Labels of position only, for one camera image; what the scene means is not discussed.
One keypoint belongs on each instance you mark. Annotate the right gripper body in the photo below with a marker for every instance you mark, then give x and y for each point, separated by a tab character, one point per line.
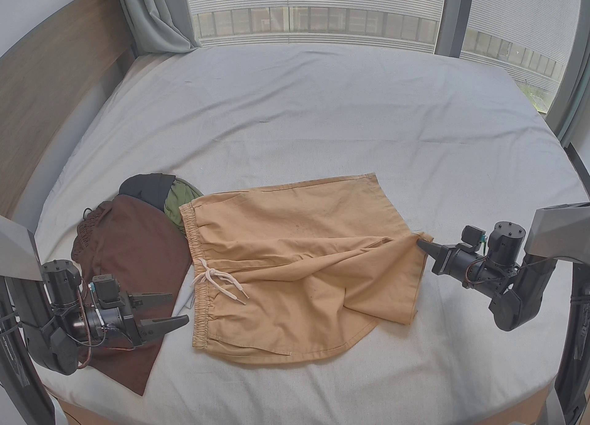
456	264

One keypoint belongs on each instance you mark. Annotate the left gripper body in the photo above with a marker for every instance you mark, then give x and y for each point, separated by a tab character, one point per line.
113	322

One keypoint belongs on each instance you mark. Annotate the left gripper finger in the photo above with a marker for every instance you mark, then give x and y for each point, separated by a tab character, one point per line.
150	299
159	326

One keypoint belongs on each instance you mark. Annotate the tan shorts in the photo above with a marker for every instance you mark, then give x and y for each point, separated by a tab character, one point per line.
299	239

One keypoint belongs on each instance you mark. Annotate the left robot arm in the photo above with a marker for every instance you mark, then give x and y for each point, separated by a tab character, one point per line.
62	282

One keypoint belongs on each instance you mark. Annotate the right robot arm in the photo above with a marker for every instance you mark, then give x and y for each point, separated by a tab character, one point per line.
507	241

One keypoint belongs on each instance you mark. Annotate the bed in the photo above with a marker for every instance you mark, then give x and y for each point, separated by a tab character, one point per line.
322	114

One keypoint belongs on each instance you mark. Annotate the white garment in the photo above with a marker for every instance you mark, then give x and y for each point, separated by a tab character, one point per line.
184	299

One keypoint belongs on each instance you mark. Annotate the brown shorts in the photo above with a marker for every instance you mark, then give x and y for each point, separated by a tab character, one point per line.
133	248

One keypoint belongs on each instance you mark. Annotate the green garment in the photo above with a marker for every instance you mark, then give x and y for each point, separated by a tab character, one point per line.
177	202

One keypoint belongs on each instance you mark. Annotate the black garment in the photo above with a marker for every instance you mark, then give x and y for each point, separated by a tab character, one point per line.
145	188

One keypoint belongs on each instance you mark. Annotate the grey-green curtain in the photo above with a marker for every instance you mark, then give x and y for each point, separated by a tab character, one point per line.
574	105
147	8

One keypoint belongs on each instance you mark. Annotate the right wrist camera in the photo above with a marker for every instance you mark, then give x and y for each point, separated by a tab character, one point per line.
474	236

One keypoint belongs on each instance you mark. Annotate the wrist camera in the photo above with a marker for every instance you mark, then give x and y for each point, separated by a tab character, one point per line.
474	236
106	287

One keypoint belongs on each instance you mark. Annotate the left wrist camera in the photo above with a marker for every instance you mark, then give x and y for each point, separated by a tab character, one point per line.
106	287

